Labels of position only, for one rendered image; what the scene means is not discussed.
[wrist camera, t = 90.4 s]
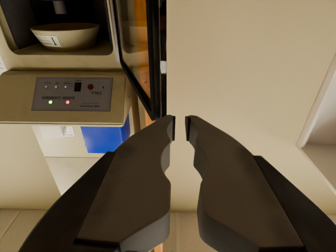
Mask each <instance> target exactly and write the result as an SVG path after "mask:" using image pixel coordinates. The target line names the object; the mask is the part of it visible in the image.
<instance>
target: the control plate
mask: <svg viewBox="0 0 336 252"><path fill-rule="evenodd" d="M75 83H81V90H80V91H74V89H75ZM89 84H92V85H93V89H91V90H90V89H88V85H89ZM102 85H104V86H105V88H104V89H101V86H102ZM45 86H49V88H48V89H46V88H45ZM55 86H58V89H55ZM65 86H68V89H65ZM112 86H113V78H99V77H36V83H35V89H34V95H33V101H32V107H31V111H100V112H110V111H111V98H112ZM50 100H52V101H53V103H52V104H49V101H50ZM66 101H70V103H69V104H66Z"/></svg>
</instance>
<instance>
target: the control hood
mask: <svg viewBox="0 0 336 252"><path fill-rule="evenodd" d="M37 77H40V78H113V80H112V93H111V105H110V111H54V110H32V104H33V98H34V92H35V86H36V79H37ZM130 108H131V95H130V86H129V79H128V77H127V75H126V73H125V72H124V71H12V70H7V71H5V72H3V73H1V75H0V126H61V127H123V126H124V124H125V121H126V118H127V116H128V113H129V111H130Z"/></svg>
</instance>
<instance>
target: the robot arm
mask: <svg viewBox="0 0 336 252"><path fill-rule="evenodd" d="M175 125H176V116H173V115H170V114H168V115H165V116H164V117H162V118H160V119H159V120H157V121H155V122H153V123H152V124H150V125H148V126H147V127H145V128H143V129H141V130H140V131H138V132H136V133H135V134H133V135H132V136H130V137H129V138H128V139H126V140H125V141H124V142H123V143H122V144H121V145H120V146H119V147H118V148H117V149H116V150H115V151H114V152H112V151H107V152H106V153H105V154H104V155H103V156H102V157H101V158H100V159H99V160H98V161H97V162H96V163H95V164H94V165H93V166H92V167H91V168H90V169H89V170H88V171H87V172H86V173H85V174H84V175H82V176H81V177H80V178H79V179H78V180H77V181H76V182H75V183H74V184H73V185H72V186H71V187H70V188H69V189H68V190H67V191H66V192H65V193H64V194H63V195H62V196H61V197H60V198H59V199H58V200H57V201H56V202H55V203H54V204H53V205H52V206H51V207H50V208H49V209H48V211H47V212H46V213H45V214H44V215H43V216H42V218H41V219H40V220H39V221H38V223H37V224H36V225H35V227H34V228H33V229H32V231H31V232H30V234H29V235H28V237H27V238H26V240H25V241H24V243H23V244H22V246H21V247H20V249H19V251H18V252H149V251H151V250H152V249H154V248H155V247H157V246H159V245H160V244H162V243H163V242H164V241H166V240H167V238H168V237H169V234H170V211H171V182H170V181H169V179H168V178H167V177H166V175H165V171H166V170H167V169H168V167H169V166H170V146H171V143H172V141H175ZM185 132H186V141H188V142H189V143H190V144H191V145H192V146H193V148H194V159H193V166H194V168H195V169H196V170H197V171H198V173H199V174H200V176H201V178H202V181H201V183H200V190H199V197H198V204H197V211H196V212H197V221H198V230H199V235H200V238H201V239H202V240H203V241H204V242H205V243H206V244H207V245H209V246H210V247H212V248H213V249H215V250H216V251H217V252H336V225H335V224H334V222H333V221H332V220H331V219H330V218H329V217H328V216H327V215H326V214H325V213H324V212H323V211H322V210H321V209H320V208H319V207H318V206H317V205H315V204H314V203H313V202H312V201H311V200H310V199H309V198H308V197H307V196H306V195H304V194H303V193H302V192H301V191H300V190H299V189H298V188H297V187H296V186H294V185H293V184H292V183H291V182H290V181H289V180H288V179H287V178H286V177H284V176H283V175H282V174H281V173H280V172H279V171H278V170H277V169H276V168H274V167H273V166H272V165H271V164H270V163H269V162H268V161H267V160H266V159H264V158H263V157H262V156H261V155H253V154H252V153H251V152H250V151H249V150H248V149H246V148H245V147H244V146H243V145H242V144H241V143H240V142H238V141H237V140H236V139H234V138H233V137H232V136H230V135H229V134H227V133H225V132H224V131H222V130H220V129H219V128H217V127H215V126H214V125H212V124H210V123H208V122H207V121H205V120H203V119H202V118H200V117H198V116H196V115H188V116H185Z"/></svg>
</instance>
